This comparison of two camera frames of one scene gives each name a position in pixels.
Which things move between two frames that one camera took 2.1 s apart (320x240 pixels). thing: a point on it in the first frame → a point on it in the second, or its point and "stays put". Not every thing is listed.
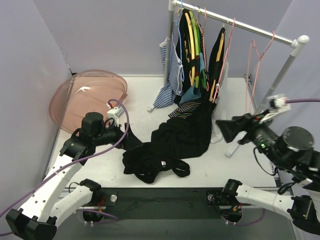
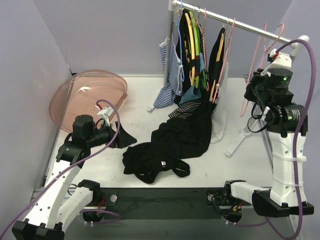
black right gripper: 244,128 → 251,90
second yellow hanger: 217,60 stays put
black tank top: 145,161 stays put
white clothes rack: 298,43 stays put
